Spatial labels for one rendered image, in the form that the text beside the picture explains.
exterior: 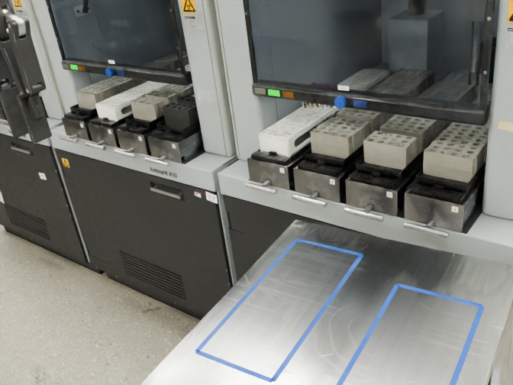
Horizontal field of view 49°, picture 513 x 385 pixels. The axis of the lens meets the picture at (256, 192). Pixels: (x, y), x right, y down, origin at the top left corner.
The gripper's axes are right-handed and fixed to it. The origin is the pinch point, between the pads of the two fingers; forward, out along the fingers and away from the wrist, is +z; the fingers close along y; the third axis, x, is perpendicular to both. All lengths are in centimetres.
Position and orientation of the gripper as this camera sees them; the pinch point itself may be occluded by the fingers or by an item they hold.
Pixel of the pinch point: (25, 116)
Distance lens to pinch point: 88.4
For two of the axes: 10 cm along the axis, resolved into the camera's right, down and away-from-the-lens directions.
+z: 1.2, 8.7, 4.8
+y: 7.9, 2.1, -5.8
